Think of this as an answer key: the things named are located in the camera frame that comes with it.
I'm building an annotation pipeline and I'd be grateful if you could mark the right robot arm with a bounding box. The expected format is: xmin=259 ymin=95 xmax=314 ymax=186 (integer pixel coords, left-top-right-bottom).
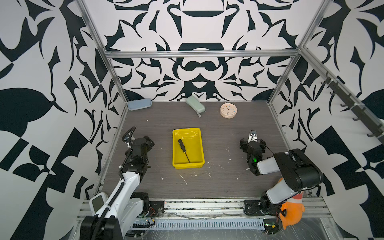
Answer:
xmin=240 ymin=136 xmax=324 ymax=216

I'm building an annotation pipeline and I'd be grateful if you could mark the yellow plastic bin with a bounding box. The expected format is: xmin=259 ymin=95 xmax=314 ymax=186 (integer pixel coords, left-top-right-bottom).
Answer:
xmin=172 ymin=128 xmax=205 ymax=170

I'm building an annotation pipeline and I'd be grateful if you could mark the pink round clock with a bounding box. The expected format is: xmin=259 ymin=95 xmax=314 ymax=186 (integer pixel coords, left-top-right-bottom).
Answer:
xmin=220 ymin=103 xmax=238 ymax=119

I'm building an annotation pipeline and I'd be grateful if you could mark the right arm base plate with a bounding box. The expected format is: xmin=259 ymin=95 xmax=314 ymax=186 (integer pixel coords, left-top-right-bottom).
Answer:
xmin=244 ymin=200 xmax=270 ymax=217

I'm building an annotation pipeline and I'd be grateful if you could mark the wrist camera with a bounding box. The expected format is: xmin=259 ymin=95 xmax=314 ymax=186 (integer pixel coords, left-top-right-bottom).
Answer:
xmin=122 ymin=132 xmax=134 ymax=148
xmin=248 ymin=130 xmax=258 ymax=143

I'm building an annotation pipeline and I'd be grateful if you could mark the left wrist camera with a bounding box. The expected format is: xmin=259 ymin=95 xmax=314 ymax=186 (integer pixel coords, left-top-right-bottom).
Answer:
xmin=122 ymin=132 xmax=134 ymax=148

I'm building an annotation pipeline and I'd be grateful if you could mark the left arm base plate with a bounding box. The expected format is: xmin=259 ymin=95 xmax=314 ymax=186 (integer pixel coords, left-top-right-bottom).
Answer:
xmin=141 ymin=201 xmax=165 ymax=218

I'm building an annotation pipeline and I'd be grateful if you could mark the black wall hook rack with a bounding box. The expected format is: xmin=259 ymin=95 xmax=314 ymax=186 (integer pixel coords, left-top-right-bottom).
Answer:
xmin=322 ymin=71 xmax=384 ymax=145

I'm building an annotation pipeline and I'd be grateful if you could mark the orange plush toy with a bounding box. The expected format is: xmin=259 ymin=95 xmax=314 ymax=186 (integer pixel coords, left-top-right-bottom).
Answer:
xmin=279 ymin=192 xmax=305 ymax=230

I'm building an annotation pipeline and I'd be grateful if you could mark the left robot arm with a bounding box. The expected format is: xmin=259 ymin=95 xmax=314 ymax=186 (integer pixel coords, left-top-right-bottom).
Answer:
xmin=80 ymin=136 xmax=155 ymax=240

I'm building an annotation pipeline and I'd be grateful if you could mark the white cable duct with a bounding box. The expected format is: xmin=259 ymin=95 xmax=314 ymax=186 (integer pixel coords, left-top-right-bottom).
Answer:
xmin=132 ymin=219 xmax=265 ymax=231

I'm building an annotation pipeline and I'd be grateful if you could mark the black yellow screwdriver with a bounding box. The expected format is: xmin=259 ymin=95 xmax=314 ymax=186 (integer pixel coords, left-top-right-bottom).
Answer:
xmin=178 ymin=139 xmax=191 ymax=164

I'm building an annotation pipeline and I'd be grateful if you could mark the black corrugated cable hose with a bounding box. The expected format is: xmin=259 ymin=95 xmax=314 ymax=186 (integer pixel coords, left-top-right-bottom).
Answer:
xmin=89 ymin=125 xmax=137 ymax=240

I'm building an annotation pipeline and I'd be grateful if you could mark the white control box screen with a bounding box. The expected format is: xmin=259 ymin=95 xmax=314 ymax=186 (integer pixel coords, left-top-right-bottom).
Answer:
xmin=89 ymin=192 xmax=109 ymax=215

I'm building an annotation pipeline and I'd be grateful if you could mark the green glasses case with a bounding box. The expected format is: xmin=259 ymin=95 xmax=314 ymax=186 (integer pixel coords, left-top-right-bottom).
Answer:
xmin=186 ymin=96 xmax=206 ymax=118

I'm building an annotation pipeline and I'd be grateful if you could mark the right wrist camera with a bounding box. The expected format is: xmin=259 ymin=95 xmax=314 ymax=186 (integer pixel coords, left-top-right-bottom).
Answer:
xmin=248 ymin=130 xmax=258 ymax=143

